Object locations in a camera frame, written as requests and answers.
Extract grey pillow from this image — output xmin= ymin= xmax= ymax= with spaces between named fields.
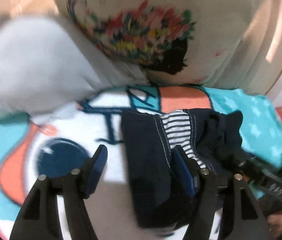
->
xmin=0 ymin=17 xmax=152 ymax=126

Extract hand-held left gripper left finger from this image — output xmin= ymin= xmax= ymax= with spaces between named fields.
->
xmin=8 ymin=144 xmax=109 ymax=240

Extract navy striped pants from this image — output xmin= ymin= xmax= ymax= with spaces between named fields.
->
xmin=120 ymin=108 xmax=222 ymax=231

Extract black cloth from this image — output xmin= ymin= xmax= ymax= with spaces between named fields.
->
xmin=198 ymin=110 xmax=247 ymax=171

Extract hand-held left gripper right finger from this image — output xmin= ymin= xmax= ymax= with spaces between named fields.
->
xmin=172 ymin=145 xmax=268 ymax=240

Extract turquoise printed blanket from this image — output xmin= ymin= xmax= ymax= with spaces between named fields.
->
xmin=0 ymin=84 xmax=282 ymax=240

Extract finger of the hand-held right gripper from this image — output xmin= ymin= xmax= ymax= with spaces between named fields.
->
xmin=231 ymin=152 xmax=282 ymax=202

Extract floral printed pillow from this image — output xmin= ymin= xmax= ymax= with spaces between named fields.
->
xmin=43 ymin=0 xmax=272 ymax=88

